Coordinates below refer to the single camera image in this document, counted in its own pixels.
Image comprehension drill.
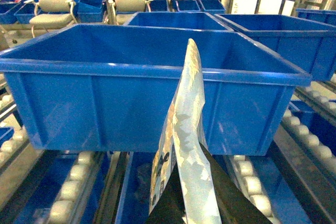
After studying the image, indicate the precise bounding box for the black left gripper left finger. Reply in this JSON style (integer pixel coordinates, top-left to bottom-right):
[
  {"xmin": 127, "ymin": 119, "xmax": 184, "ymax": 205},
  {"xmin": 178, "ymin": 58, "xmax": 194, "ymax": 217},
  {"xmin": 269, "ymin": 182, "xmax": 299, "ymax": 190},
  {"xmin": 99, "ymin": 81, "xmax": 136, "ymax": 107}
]
[{"xmin": 145, "ymin": 174, "xmax": 185, "ymax": 224}]

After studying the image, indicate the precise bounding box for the large blue plastic bin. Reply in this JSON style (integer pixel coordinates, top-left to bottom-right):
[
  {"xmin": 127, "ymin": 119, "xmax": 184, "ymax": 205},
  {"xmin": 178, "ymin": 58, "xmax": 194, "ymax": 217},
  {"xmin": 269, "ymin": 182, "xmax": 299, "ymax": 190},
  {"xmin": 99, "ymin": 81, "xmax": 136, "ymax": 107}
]
[{"xmin": 1, "ymin": 24, "xmax": 312, "ymax": 156}]

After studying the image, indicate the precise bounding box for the flower gift bag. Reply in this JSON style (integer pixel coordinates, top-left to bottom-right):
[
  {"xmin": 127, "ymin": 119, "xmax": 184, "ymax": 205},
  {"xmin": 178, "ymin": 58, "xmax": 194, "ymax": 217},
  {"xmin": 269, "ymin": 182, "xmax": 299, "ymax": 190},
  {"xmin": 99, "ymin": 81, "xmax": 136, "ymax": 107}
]
[{"xmin": 149, "ymin": 39, "xmax": 222, "ymax": 223}]

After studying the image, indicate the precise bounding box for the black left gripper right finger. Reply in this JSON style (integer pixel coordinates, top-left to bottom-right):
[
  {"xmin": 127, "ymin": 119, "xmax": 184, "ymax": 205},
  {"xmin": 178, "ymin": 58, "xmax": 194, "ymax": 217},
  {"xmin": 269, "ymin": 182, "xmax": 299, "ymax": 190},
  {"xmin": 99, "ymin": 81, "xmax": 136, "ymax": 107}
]
[{"xmin": 200, "ymin": 144, "xmax": 271, "ymax": 223}]

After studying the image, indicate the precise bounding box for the roller conveyor track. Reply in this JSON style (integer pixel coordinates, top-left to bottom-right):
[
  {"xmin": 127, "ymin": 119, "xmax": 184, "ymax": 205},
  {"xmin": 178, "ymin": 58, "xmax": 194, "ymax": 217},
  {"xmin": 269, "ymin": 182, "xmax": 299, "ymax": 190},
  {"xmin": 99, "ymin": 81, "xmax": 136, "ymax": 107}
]
[{"xmin": 230, "ymin": 155, "xmax": 281, "ymax": 223}]

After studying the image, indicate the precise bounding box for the blue bin behind right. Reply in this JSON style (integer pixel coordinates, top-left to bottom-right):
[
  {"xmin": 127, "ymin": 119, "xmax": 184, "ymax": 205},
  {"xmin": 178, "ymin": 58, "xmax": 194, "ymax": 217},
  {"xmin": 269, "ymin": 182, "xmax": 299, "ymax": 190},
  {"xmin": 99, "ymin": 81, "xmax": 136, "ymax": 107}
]
[{"xmin": 215, "ymin": 14, "xmax": 335, "ymax": 81}]

